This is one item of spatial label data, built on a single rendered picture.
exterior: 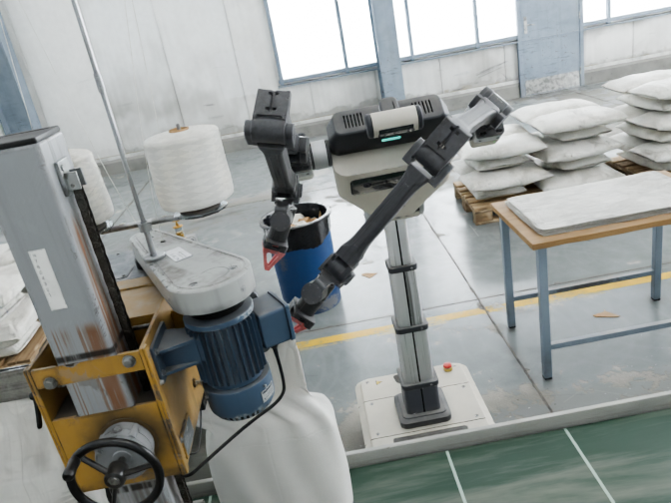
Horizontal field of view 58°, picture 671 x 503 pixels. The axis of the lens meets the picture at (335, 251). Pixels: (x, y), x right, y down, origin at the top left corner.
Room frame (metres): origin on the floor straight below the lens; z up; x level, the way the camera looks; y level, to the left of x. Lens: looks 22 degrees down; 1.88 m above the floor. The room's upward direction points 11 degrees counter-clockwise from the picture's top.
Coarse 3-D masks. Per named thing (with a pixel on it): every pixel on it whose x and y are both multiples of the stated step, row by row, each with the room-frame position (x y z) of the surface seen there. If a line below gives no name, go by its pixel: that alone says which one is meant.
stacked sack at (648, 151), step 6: (642, 144) 4.78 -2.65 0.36; (648, 144) 4.72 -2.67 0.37; (654, 144) 4.67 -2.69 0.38; (660, 144) 4.62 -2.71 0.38; (666, 144) 4.58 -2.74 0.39; (630, 150) 4.79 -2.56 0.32; (636, 150) 4.71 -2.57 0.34; (642, 150) 4.65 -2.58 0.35; (648, 150) 4.60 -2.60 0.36; (654, 150) 4.55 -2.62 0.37; (660, 150) 4.51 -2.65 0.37; (666, 150) 4.48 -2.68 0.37; (642, 156) 4.69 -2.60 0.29; (648, 156) 4.53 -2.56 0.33; (654, 156) 4.47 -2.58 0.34; (660, 156) 4.44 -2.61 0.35; (666, 156) 4.43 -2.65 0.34; (654, 162) 4.46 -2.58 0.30; (660, 162) 4.43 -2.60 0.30; (666, 162) 4.43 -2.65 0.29
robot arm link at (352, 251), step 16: (416, 144) 1.44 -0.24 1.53; (416, 176) 1.41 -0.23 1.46; (432, 176) 1.41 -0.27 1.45; (400, 192) 1.42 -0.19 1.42; (384, 208) 1.43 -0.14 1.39; (400, 208) 1.43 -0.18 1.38; (368, 224) 1.45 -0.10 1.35; (384, 224) 1.43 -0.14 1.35; (352, 240) 1.46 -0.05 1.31; (368, 240) 1.44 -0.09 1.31; (336, 256) 1.47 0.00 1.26; (352, 256) 1.45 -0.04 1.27; (336, 272) 1.46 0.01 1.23
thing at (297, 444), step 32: (288, 352) 1.48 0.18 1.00; (288, 384) 1.48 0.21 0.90; (288, 416) 1.43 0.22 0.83; (320, 416) 1.43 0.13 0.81; (224, 448) 1.42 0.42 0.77; (256, 448) 1.41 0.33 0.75; (288, 448) 1.41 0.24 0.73; (320, 448) 1.41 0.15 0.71; (224, 480) 1.42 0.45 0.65; (256, 480) 1.41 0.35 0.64; (288, 480) 1.40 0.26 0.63; (320, 480) 1.40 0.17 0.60
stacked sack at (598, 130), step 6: (600, 126) 4.70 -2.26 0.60; (564, 132) 4.73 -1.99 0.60; (570, 132) 4.71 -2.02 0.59; (576, 132) 4.69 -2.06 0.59; (582, 132) 4.68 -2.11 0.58; (588, 132) 4.67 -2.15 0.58; (594, 132) 4.66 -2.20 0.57; (600, 132) 4.66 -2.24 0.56; (606, 132) 4.66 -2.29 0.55; (552, 138) 4.86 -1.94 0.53; (558, 138) 4.71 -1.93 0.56; (564, 138) 4.66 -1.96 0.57; (570, 138) 4.66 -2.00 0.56; (576, 138) 4.67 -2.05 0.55; (582, 138) 4.69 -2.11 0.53
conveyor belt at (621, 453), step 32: (640, 416) 1.66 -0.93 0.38; (480, 448) 1.66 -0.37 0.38; (512, 448) 1.63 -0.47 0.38; (544, 448) 1.60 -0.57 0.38; (576, 448) 1.57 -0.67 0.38; (608, 448) 1.55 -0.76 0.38; (640, 448) 1.52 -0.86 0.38; (352, 480) 1.62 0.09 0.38; (384, 480) 1.59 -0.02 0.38; (416, 480) 1.57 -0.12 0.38; (448, 480) 1.54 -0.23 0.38; (480, 480) 1.51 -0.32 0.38; (512, 480) 1.49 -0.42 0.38; (544, 480) 1.46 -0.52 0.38; (576, 480) 1.44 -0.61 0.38; (608, 480) 1.42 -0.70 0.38; (640, 480) 1.39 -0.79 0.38
